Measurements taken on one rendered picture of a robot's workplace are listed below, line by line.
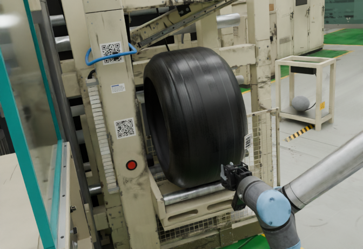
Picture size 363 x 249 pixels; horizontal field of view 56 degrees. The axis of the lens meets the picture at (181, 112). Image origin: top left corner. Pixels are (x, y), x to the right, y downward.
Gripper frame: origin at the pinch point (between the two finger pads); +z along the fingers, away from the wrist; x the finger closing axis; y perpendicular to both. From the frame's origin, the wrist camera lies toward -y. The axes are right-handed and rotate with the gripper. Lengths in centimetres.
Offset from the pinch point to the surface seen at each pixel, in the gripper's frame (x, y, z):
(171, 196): 19.1, -9.3, 12.6
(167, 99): 16.7, 31.8, 2.6
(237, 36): -219, 43, 432
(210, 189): 2.5, -10.5, 12.1
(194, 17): -14, 61, 50
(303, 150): -161, -80, 184
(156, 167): 18.8, -6.0, 40.3
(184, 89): 10.8, 34.3, 0.3
